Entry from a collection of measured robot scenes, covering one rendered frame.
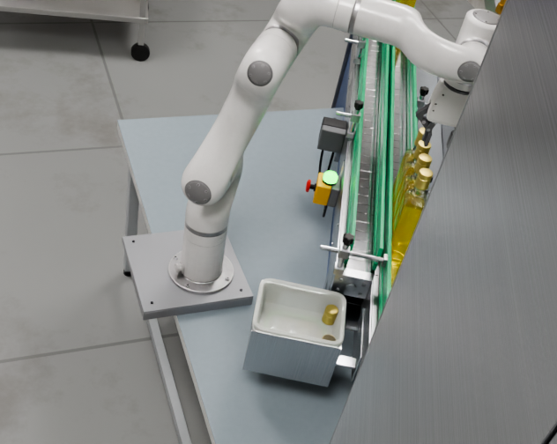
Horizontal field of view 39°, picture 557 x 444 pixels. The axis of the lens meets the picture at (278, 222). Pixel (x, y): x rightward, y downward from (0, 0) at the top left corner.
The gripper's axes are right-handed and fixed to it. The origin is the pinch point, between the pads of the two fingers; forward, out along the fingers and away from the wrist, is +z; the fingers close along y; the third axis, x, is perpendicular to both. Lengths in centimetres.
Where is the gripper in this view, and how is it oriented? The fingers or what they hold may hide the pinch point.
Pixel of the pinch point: (439, 139)
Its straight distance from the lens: 185.0
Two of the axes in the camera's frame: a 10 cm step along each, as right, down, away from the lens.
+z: -1.7, 7.3, 6.7
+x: -1.0, 6.6, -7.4
